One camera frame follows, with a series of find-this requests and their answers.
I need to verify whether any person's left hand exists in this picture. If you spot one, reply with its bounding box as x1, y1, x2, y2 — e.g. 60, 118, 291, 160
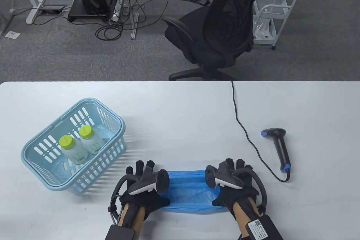
120, 160, 171, 210

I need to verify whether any person's right hand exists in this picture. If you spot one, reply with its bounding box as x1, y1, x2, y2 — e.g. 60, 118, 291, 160
211, 159, 260, 219

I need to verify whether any black and white controller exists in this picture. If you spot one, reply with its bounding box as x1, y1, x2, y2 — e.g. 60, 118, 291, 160
205, 163, 244, 190
129, 168, 170, 195

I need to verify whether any blue plastic bag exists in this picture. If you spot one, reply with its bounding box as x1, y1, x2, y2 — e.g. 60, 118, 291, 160
159, 169, 225, 213

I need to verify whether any green-capped coconut water bottle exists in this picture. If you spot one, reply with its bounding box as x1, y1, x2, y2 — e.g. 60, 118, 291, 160
58, 134, 89, 165
79, 125, 103, 155

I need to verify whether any black scanner cable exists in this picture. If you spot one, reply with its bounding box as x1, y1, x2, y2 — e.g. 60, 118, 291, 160
231, 81, 291, 183

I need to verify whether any person's left forearm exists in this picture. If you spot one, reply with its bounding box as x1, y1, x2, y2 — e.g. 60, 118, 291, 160
117, 201, 147, 228

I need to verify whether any person's right forearm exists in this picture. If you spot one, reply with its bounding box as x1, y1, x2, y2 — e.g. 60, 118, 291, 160
231, 197, 260, 239

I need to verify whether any light blue plastic basket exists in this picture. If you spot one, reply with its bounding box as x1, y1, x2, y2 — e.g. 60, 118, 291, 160
21, 98, 125, 195

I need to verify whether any black office chair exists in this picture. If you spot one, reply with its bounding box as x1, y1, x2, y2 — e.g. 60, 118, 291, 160
162, 0, 277, 82

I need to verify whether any clear plastic packet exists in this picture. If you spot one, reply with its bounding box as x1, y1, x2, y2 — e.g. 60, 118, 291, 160
253, 17, 275, 40

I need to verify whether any black tower stand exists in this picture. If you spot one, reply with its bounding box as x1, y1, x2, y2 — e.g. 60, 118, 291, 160
67, 0, 118, 23

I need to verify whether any black floor power box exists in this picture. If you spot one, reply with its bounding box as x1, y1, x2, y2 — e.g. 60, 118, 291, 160
39, 5, 66, 14

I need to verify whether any black glove cable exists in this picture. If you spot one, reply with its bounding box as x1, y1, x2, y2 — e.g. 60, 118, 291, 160
247, 171, 267, 215
108, 175, 132, 221

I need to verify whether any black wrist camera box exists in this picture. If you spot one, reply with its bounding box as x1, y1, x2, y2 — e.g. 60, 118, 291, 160
105, 225, 137, 240
239, 214, 283, 240

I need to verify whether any aluminium rail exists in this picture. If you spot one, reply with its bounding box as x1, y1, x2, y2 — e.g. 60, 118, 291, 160
130, 12, 140, 39

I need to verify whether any tangle of black cables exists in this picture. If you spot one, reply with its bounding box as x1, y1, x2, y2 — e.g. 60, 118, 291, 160
95, 0, 180, 41

